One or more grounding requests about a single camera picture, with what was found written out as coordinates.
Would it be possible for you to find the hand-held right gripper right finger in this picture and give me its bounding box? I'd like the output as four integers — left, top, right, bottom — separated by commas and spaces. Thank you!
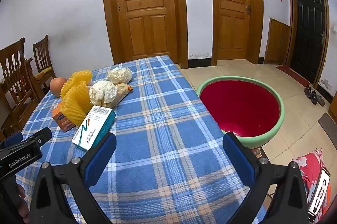
222, 132, 308, 224

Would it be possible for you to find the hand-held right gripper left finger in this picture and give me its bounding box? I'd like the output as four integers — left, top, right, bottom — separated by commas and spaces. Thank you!
32, 133, 118, 224

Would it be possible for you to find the red printed bag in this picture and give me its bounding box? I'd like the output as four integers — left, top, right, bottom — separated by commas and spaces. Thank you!
292, 149, 332, 224

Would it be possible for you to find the wooden door with metal handle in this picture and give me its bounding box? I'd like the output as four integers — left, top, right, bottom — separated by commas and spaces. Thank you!
208, 0, 264, 66

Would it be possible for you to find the yellow seat cushion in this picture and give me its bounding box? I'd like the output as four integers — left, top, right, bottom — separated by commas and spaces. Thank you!
35, 67, 53, 80

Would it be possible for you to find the smartphone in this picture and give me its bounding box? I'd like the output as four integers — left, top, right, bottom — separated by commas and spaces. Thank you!
308, 167, 331, 223

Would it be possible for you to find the grey floor mat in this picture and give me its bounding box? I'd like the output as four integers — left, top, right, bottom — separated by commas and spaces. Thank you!
318, 113, 337, 141

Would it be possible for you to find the orange fruit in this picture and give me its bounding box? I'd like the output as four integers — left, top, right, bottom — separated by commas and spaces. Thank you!
50, 77, 67, 97

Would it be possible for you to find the large wooden chair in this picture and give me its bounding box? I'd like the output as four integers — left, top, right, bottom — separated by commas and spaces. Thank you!
0, 38, 45, 135

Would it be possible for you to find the wooden panel door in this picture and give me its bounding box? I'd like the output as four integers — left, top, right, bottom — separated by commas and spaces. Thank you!
102, 0, 189, 69

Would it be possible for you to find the red basin with green rim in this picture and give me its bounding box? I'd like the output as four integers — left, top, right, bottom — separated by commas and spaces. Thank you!
195, 76, 285, 150

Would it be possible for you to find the yellow foam fruit net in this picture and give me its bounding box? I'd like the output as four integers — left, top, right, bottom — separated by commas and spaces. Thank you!
60, 70, 92, 98
61, 84, 91, 126

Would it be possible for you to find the black entrance door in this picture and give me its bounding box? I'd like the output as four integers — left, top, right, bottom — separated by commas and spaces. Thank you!
286, 0, 330, 87

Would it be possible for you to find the small orange box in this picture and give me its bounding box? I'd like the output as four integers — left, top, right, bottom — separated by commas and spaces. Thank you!
51, 101, 75, 133

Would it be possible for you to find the blue plaid tablecloth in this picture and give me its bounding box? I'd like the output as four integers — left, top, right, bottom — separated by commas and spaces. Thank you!
16, 55, 266, 224

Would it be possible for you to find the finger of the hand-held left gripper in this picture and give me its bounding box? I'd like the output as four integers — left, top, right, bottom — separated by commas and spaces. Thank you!
0, 131, 24, 149
25, 127, 52, 148

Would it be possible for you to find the small wooden chair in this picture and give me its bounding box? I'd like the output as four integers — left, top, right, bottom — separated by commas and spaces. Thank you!
33, 35, 56, 87

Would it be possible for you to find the low wooden wall cabinet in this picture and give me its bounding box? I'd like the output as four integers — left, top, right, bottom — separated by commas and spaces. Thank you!
264, 18, 291, 65

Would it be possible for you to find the white paper ball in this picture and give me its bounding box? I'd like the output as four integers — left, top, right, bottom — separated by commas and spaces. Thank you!
107, 67, 133, 85
89, 81, 118, 109

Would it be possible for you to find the orange and white snack wrapper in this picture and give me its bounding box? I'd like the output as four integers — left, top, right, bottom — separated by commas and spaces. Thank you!
112, 83, 133, 106

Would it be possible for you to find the teal and white box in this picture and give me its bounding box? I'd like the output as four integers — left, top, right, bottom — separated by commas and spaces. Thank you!
72, 105, 116, 152

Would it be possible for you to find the red doormat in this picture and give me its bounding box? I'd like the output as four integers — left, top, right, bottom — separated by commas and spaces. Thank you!
275, 64, 311, 87

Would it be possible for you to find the person's left hand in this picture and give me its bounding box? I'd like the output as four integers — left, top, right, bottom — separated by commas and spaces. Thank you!
16, 183, 31, 224

